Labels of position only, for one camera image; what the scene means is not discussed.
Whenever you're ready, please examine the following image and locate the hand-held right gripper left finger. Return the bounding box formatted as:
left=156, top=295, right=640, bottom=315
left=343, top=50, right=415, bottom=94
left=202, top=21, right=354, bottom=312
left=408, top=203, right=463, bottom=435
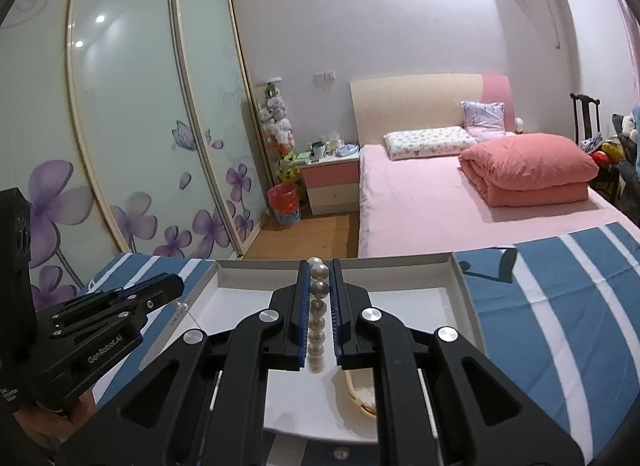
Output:
left=55, top=260, right=308, bottom=466

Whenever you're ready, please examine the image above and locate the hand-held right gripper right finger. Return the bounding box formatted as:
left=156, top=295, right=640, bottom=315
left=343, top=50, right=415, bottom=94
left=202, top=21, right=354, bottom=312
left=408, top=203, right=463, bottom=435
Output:
left=330, top=260, right=586, bottom=466

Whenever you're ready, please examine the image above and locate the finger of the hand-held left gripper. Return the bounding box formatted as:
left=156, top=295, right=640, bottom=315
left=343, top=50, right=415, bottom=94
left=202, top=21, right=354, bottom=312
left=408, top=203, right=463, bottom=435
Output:
left=62, top=276, right=168, bottom=311
left=37, top=274, right=186, bottom=347

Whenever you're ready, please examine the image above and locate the white pearl bracelet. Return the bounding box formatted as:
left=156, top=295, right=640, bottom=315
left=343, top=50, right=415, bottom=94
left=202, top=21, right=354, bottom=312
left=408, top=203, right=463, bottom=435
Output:
left=306, top=257, right=331, bottom=375

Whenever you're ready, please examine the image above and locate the white shallow cardboard box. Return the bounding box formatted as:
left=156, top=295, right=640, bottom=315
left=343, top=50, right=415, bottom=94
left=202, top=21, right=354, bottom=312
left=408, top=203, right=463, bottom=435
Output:
left=137, top=253, right=488, bottom=447

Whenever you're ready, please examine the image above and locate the yellow bangle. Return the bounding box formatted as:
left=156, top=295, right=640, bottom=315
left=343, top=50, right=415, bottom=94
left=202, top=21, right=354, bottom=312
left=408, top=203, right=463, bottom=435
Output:
left=345, top=368, right=378, bottom=417

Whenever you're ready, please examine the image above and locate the bin with red bag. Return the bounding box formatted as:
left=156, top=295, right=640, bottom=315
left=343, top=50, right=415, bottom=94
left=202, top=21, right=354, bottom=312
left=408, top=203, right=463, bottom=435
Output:
left=267, top=183, right=302, bottom=225

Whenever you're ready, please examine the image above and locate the pink beige nightstand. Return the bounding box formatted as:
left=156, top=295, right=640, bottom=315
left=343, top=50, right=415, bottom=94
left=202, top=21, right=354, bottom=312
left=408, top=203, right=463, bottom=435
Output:
left=299, top=152, right=361, bottom=217

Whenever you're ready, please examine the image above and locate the pink bed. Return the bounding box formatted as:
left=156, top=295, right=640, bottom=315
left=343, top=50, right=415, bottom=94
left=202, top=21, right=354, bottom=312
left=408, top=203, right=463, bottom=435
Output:
left=356, top=142, right=635, bottom=259

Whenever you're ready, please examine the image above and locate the blue white striped cloth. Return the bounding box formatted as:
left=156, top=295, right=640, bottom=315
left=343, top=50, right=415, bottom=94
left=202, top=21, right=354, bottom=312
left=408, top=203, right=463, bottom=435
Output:
left=82, top=222, right=640, bottom=466

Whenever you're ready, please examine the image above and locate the floral sliding door wardrobe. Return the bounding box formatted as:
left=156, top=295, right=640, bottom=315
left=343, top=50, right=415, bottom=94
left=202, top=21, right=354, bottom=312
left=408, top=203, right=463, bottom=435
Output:
left=0, top=0, right=273, bottom=299

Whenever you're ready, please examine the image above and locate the white floral pillow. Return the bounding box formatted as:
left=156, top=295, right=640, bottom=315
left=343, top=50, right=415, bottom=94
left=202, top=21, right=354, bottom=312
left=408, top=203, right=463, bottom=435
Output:
left=383, top=126, right=479, bottom=162

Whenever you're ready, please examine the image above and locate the hanging stack of plush toys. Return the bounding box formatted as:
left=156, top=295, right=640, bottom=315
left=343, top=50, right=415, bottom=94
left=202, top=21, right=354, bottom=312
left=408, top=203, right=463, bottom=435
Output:
left=256, top=76, right=302, bottom=185

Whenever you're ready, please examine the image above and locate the beige pink headboard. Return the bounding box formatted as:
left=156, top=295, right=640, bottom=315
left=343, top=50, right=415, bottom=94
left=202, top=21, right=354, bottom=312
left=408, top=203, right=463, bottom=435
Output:
left=349, top=73, right=517, bottom=147

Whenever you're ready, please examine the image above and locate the folded pink quilt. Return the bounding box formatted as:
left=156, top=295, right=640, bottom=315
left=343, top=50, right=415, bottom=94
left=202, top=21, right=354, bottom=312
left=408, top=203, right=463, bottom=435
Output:
left=458, top=133, right=600, bottom=208

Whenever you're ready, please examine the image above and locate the purple floral pillow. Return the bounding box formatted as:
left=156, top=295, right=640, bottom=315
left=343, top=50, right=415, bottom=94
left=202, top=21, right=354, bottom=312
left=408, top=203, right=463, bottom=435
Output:
left=459, top=100, right=506, bottom=143

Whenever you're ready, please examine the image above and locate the colourful ball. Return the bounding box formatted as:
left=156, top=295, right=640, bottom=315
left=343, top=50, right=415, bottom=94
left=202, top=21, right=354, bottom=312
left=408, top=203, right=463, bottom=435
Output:
left=594, top=143, right=624, bottom=169

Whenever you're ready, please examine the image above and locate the dark wooden chair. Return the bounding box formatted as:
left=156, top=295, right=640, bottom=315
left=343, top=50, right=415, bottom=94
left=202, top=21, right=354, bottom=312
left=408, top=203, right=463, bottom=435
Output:
left=570, top=92, right=622, bottom=203

